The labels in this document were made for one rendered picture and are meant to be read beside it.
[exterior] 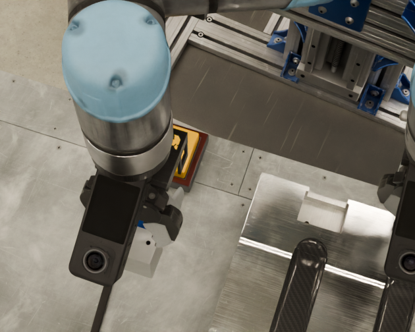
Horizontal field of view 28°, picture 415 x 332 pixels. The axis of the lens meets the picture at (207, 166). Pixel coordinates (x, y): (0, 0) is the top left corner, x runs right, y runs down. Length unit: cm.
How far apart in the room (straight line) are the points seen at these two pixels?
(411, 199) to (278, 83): 109
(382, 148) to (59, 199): 90
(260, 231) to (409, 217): 24
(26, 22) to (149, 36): 163
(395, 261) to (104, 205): 27
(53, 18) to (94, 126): 158
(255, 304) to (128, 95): 42
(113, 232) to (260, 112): 109
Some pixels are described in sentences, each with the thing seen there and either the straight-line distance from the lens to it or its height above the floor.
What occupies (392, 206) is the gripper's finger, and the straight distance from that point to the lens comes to 89.
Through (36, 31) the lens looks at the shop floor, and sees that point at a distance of 218.
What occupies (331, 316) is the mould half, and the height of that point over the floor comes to 88.
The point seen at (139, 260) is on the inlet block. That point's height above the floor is 95.
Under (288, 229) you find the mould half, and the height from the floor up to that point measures 89.
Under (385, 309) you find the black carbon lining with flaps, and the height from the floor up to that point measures 88.
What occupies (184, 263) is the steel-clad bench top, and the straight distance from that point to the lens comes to 103.
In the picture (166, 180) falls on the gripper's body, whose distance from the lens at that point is 76.
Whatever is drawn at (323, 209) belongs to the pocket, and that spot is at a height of 86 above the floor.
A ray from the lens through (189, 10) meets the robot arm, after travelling 67.
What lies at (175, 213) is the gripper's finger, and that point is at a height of 105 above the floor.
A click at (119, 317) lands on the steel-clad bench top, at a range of 102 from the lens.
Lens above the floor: 179
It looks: 66 degrees down
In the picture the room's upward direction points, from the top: 2 degrees clockwise
